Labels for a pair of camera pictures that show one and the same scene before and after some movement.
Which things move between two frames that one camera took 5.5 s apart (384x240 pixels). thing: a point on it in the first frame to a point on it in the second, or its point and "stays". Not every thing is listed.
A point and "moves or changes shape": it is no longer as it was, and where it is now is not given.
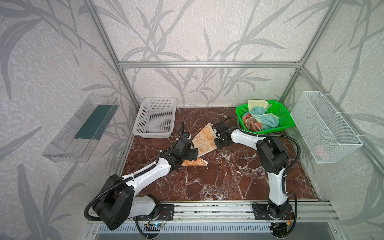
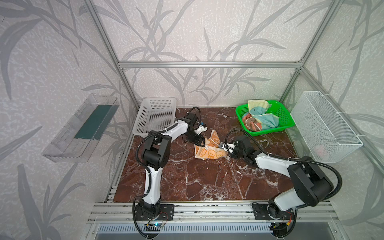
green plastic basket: x=286 y=120 stays
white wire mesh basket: x=327 y=137 stays
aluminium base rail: x=236 y=218 stays
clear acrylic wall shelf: x=77 y=140 stays
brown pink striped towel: x=250 y=123 stays
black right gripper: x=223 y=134 to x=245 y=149
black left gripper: x=192 y=153 to x=197 y=138
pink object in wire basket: x=321 y=152 stays
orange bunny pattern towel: x=205 y=143 moves or changes shape
